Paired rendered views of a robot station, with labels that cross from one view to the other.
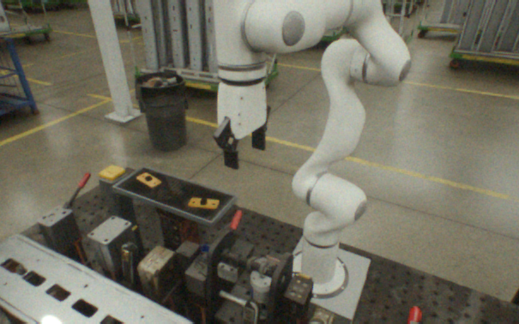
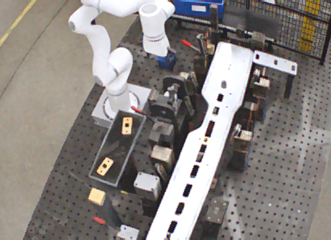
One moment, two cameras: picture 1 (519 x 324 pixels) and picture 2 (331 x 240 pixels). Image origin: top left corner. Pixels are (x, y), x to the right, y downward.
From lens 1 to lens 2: 1.68 m
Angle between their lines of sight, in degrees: 64
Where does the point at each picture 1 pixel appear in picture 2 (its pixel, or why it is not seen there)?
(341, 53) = (86, 17)
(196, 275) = (170, 129)
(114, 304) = (183, 176)
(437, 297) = not seen: hidden behind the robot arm
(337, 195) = (124, 56)
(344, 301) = (140, 92)
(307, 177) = (109, 69)
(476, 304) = (127, 44)
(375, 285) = not seen: hidden behind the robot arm
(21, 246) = not seen: outside the picture
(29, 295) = (184, 221)
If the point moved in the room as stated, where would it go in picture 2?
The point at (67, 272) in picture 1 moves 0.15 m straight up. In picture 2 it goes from (165, 212) to (163, 201)
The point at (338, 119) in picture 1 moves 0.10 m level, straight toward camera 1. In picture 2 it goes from (103, 35) to (122, 35)
